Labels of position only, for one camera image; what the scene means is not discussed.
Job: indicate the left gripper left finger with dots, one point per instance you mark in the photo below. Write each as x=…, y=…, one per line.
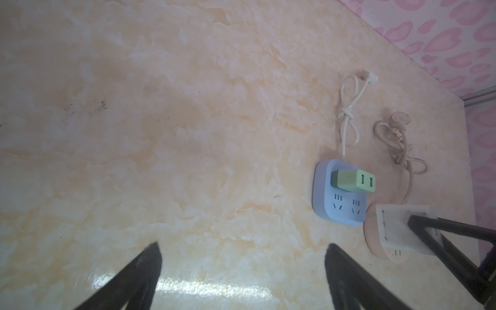
x=133, y=287

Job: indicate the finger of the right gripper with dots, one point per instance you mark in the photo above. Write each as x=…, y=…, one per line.
x=478, y=280

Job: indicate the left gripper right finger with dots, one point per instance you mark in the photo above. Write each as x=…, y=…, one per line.
x=352, y=287

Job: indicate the white charger plug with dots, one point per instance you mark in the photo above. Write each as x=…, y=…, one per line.
x=394, y=231

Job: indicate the light green charger plug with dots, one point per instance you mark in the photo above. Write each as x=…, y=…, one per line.
x=353, y=180

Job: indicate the blue square power strip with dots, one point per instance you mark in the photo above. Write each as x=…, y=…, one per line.
x=330, y=203

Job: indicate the pink round power strip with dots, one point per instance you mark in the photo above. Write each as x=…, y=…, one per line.
x=393, y=134

